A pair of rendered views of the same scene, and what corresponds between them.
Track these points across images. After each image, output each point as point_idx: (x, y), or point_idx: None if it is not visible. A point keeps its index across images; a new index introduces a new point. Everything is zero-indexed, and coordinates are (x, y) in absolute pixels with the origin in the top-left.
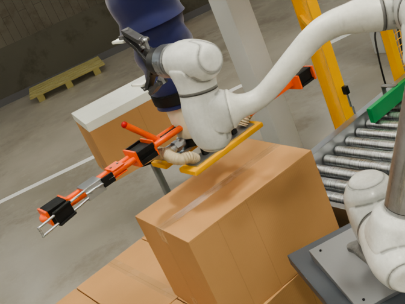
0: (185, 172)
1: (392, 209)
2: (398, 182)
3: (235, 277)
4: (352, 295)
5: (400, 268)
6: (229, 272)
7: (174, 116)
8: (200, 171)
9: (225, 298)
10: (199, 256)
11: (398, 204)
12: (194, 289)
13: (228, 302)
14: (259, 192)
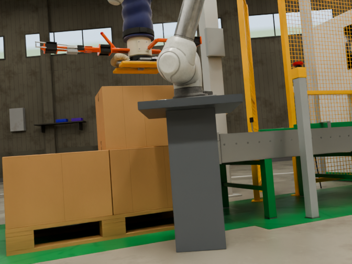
0: (120, 64)
1: (174, 32)
2: (179, 16)
3: (120, 122)
4: None
5: (164, 54)
6: (118, 117)
7: (128, 43)
8: (125, 62)
9: (109, 129)
10: (105, 97)
11: (176, 28)
12: (101, 130)
13: (110, 132)
14: (152, 87)
